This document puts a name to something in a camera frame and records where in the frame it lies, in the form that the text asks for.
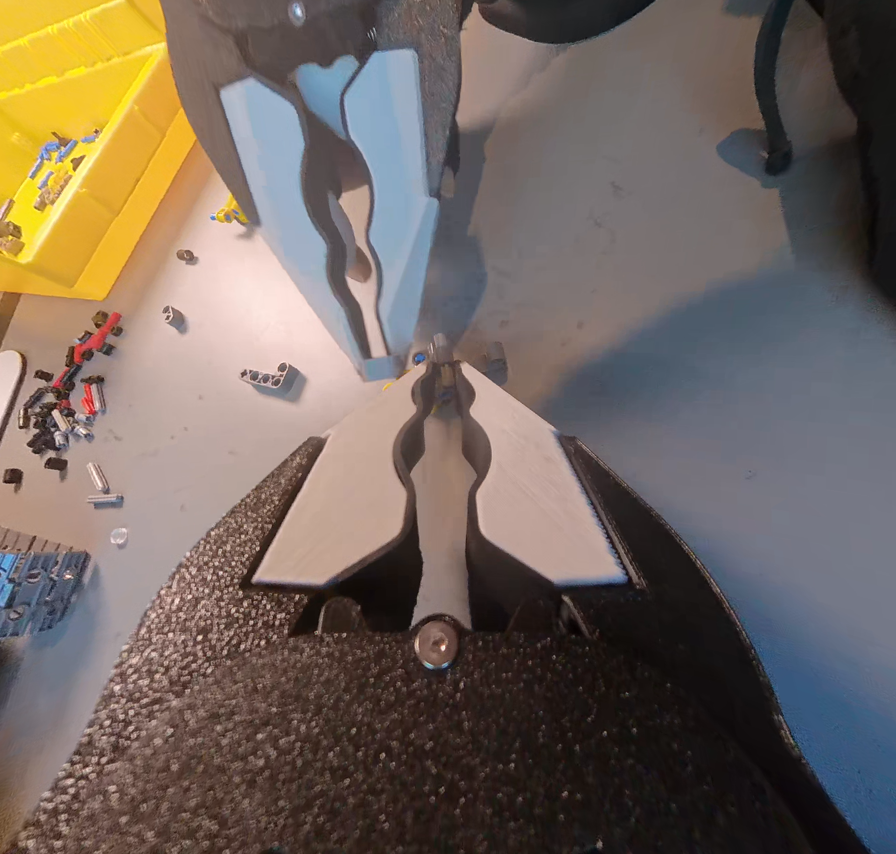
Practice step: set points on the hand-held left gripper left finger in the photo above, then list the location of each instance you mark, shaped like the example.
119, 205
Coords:
336, 511

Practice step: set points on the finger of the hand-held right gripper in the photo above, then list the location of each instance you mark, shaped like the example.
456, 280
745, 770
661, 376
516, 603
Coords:
399, 168
280, 189

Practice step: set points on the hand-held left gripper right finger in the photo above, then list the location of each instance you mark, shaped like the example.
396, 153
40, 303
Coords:
546, 511

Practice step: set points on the yellow brick assembly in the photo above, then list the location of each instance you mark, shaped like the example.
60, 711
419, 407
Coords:
227, 213

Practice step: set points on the grey angled brick beam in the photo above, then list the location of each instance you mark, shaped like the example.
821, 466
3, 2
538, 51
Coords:
497, 355
269, 376

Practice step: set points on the grey brick beam assembly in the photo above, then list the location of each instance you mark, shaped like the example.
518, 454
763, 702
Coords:
420, 358

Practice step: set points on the yellow storage bin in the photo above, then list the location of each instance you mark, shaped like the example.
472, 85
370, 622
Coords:
105, 168

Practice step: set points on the dark grey brick axle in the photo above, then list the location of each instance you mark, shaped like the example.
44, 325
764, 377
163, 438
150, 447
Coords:
439, 346

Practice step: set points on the grey desk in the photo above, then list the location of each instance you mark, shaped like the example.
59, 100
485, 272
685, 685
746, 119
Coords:
665, 273

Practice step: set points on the person's right hand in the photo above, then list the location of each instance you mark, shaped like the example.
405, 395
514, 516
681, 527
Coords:
357, 252

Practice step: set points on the light grey axle connector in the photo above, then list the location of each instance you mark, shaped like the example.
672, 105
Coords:
173, 316

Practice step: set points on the assorted loose brick pieces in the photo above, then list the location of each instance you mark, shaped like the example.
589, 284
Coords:
49, 168

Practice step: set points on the white brick axle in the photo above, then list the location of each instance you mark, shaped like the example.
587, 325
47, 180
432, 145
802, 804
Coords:
98, 476

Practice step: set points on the pile of small black pins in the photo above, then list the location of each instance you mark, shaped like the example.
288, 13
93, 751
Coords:
56, 420

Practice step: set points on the yellow tracked toy bulldozer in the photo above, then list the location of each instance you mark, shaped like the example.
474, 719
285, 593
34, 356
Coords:
38, 588

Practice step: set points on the black printed sweatshirt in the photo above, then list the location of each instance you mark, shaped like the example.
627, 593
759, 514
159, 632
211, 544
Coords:
861, 98

